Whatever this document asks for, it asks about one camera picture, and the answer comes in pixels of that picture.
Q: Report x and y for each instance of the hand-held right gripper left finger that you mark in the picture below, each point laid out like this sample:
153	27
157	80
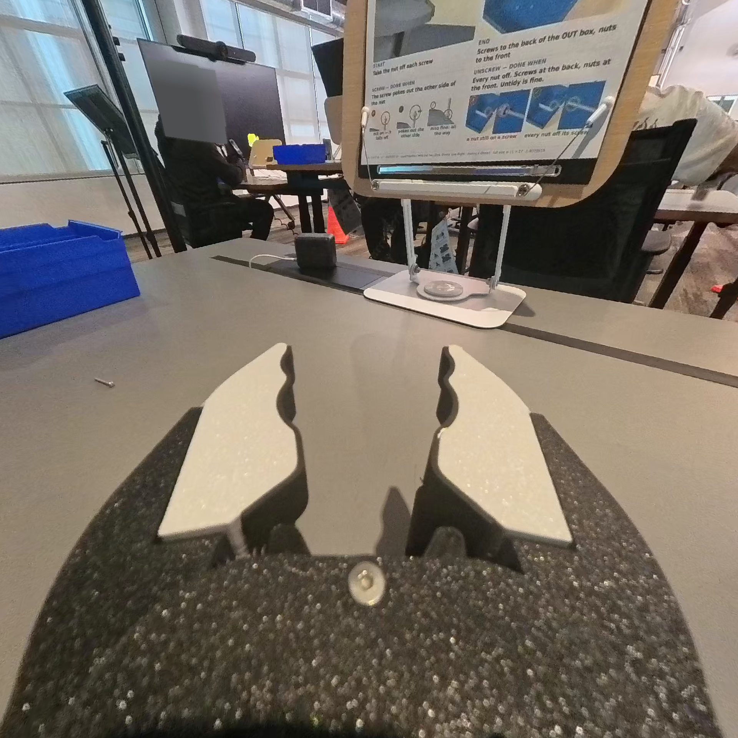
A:
242	455

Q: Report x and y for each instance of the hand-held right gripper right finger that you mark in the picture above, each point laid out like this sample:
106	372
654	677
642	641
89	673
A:
496	461

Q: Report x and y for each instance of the blue plastic bin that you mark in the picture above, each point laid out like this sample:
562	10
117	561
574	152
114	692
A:
57	277

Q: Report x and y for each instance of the instruction sheet on stand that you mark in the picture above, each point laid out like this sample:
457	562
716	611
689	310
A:
496	311

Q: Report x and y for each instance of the black charger cube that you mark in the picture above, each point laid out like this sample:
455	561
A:
314	251

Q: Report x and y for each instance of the printed paper tag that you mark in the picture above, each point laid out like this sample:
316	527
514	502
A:
443	248

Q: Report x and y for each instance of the black mesh office chair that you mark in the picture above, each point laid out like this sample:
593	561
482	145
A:
576	230

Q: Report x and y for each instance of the orange traffic cone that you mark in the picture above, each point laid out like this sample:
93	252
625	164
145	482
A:
337	228

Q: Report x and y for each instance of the wooden desk with black legs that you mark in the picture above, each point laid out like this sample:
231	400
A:
294	170

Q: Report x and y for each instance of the small tan wooden stand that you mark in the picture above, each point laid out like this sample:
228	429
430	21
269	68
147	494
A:
265	151

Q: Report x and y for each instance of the blue bin on desk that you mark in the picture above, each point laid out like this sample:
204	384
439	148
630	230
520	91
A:
300	154

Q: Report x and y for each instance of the grey desk with dark legs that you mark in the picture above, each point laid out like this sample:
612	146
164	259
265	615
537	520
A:
703	213

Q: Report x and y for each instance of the large black monitor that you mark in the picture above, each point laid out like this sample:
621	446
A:
253	98

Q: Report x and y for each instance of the black tilted panel stand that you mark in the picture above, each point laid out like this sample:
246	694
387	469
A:
101	112

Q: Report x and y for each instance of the printed instruction sheet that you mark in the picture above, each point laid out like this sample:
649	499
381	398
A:
490	75

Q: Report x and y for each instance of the black angled monitor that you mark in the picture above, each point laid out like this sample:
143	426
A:
328	63

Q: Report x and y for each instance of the black webcam bar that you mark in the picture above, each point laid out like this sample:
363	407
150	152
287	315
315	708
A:
216	49

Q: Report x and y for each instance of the black pole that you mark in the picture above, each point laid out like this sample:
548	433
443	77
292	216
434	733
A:
102	34

